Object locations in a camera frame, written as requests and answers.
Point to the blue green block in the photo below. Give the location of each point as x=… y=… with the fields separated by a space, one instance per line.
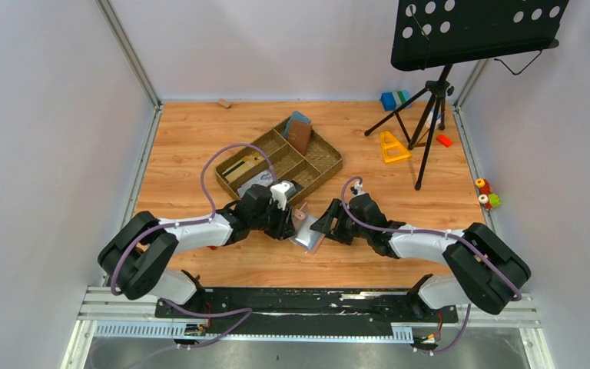
x=392 y=100

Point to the green red toy piece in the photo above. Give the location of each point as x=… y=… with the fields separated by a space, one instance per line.
x=490 y=201

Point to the pink card holder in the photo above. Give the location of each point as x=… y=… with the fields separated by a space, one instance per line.
x=305 y=237

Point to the woven olive divided tray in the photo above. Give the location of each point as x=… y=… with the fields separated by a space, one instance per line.
x=321 y=162

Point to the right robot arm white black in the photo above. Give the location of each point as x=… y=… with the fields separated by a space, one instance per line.
x=485 y=271

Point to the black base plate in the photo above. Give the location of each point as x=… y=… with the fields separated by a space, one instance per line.
x=315 y=311

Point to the orange red toy piece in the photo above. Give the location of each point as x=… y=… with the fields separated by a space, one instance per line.
x=483 y=186

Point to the aluminium frame rail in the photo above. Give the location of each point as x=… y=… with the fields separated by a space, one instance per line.
x=149 y=317

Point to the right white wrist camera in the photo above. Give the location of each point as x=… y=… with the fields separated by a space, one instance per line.
x=357 y=189

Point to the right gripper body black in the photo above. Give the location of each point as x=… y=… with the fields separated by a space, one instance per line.
x=361 y=231

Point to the yellow triangular toy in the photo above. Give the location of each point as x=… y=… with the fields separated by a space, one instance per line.
x=392 y=149

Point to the black music stand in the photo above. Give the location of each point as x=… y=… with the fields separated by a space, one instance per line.
x=431 y=34

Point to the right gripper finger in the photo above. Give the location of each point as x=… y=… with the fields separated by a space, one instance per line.
x=341 y=235
x=328 y=221

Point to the black card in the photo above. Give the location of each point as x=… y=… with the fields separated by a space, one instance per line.
x=295 y=189

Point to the small red block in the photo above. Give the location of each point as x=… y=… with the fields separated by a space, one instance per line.
x=444 y=141

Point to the white patterned card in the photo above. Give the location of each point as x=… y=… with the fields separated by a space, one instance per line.
x=264 y=178

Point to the brown leather wallet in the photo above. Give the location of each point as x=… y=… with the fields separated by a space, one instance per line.
x=298 y=135

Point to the gold card in tray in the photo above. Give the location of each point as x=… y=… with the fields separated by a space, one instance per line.
x=241 y=166

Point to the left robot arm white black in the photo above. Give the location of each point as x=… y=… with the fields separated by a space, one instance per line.
x=137 y=257

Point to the small cardboard piece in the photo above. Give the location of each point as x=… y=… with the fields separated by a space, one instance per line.
x=224 y=103

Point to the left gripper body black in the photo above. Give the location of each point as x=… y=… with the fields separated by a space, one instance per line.
x=267 y=221

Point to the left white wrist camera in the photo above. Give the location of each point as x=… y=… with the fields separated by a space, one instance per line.
x=280 y=192

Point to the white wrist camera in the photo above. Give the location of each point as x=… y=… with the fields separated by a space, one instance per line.
x=280 y=192
x=357 y=189

